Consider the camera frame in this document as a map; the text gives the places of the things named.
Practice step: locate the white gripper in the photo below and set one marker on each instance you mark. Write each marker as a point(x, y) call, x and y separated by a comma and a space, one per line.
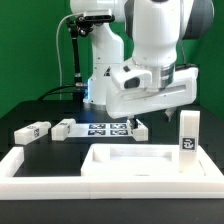
point(137, 89)

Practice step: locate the white desk top tray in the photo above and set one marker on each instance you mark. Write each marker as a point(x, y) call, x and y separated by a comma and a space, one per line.
point(137, 160)

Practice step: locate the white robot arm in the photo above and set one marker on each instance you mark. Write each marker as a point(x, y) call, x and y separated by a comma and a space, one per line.
point(134, 49)

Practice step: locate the sheet with fiducial markers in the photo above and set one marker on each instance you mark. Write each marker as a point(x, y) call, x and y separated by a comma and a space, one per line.
point(100, 130)

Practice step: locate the black camera on stand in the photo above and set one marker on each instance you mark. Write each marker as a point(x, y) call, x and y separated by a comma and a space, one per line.
point(88, 19)

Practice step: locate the black camera stand pole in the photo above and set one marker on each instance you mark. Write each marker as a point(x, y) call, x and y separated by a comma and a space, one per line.
point(72, 28)

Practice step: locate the white U-shaped frame fence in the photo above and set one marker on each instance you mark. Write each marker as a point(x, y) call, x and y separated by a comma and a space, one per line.
point(211, 185)

